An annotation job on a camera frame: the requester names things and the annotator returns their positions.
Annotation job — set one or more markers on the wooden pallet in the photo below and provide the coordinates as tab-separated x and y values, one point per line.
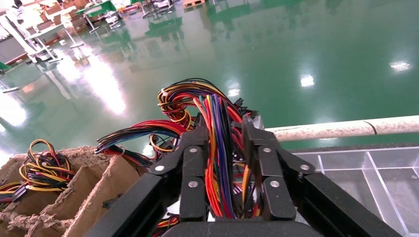
193	2

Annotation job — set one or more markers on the person in white clothes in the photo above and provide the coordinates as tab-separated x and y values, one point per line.
19	13

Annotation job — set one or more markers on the white foam-wrapped rail pipe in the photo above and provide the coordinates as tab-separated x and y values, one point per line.
343	129

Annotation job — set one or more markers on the white frame work table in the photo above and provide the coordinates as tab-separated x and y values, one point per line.
46	34

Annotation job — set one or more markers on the green top table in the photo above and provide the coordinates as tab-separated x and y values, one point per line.
96	7

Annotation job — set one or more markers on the stack of cardboard boxes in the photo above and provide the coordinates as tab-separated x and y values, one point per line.
70	14

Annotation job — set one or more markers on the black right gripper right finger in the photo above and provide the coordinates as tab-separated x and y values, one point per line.
275	183

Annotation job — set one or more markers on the brown divided cardboard box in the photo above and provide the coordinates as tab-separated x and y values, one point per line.
91	189

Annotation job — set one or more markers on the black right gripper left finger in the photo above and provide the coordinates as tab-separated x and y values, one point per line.
193	183

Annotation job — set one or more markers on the clear acrylic divided tray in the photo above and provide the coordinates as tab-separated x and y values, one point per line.
360	183

